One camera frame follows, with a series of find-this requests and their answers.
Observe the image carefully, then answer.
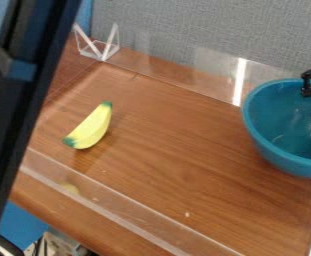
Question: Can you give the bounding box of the blue plastic bowl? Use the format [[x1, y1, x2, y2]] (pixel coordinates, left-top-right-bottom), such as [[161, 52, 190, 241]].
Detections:
[[242, 79, 311, 178]]

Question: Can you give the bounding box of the black blue robot arm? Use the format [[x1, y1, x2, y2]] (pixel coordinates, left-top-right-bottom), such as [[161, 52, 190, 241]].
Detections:
[[0, 0, 311, 256]]

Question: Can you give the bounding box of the clear acrylic back barrier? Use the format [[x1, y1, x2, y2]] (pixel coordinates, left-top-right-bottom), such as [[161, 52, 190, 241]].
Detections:
[[109, 48, 296, 106]]

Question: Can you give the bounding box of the clear acrylic barrier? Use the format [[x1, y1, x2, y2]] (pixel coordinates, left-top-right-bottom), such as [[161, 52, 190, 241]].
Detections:
[[21, 148, 242, 256], [109, 48, 296, 106]]

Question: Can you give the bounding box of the yellow toy banana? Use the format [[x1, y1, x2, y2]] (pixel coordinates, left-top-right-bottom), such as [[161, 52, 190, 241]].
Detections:
[[63, 101, 113, 149]]

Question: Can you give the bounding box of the clear acrylic front barrier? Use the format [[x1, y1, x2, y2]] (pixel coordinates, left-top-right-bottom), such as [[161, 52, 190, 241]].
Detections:
[[21, 148, 242, 256]]

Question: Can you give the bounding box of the clear acrylic corner bracket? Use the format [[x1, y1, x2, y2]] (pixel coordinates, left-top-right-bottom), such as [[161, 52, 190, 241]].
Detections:
[[73, 23, 121, 62]]

